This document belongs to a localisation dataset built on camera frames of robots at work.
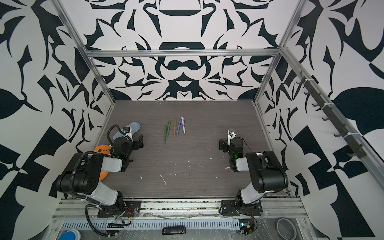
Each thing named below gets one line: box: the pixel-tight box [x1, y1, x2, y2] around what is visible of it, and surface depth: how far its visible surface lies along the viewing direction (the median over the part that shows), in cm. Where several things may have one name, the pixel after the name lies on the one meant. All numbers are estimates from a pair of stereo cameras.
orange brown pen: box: [173, 120, 177, 137], surface depth 107 cm
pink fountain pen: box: [181, 116, 186, 134], surface depth 110 cm
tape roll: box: [275, 217, 298, 240], surface depth 70 cm
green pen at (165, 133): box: [163, 125, 168, 144], surface depth 104 cm
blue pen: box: [176, 119, 182, 137], surface depth 107 cm
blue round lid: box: [58, 229, 81, 240], surface depth 69 cm
